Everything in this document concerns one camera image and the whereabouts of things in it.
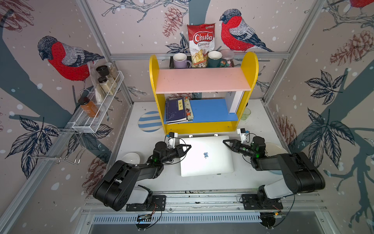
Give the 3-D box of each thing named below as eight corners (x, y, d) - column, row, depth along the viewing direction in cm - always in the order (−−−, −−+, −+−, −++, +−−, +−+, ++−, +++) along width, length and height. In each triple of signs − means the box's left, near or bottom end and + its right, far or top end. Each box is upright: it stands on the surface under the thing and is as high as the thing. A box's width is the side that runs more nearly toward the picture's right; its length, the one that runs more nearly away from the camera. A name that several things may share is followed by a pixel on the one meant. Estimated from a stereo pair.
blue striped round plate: (136, 132, 105) (135, 130, 103) (141, 113, 117) (140, 111, 115) (161, 132, 105) (160, 130, 103) (164, 113, 116) (163, 111, 115)
